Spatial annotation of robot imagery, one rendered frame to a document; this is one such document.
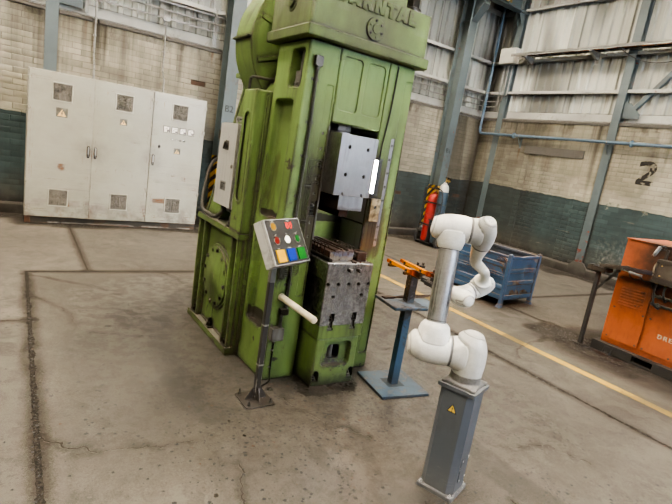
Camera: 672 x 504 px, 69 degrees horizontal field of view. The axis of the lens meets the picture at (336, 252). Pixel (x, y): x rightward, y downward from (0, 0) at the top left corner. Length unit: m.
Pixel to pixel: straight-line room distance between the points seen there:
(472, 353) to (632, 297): 3.63
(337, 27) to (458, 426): 2.42
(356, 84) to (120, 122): 5.17
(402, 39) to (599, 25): 8.50
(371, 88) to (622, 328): 3.85
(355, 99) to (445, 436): 2.16
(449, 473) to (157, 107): 6.76
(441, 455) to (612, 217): 8.40
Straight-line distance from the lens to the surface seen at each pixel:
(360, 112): 3.48
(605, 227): 10.72
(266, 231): 2.83
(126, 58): 8.78
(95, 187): 8.10
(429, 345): 2.52
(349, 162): 3.28
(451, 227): 2.50
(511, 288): 6.94
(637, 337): 6.01
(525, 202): 11.73
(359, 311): 3.56
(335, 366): 3.64
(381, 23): 3.55
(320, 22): 3.30
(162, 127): 8.20
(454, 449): 2.73
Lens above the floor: 1.64
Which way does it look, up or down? 11 degrees down
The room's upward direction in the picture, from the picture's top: 9 degrees clockwise
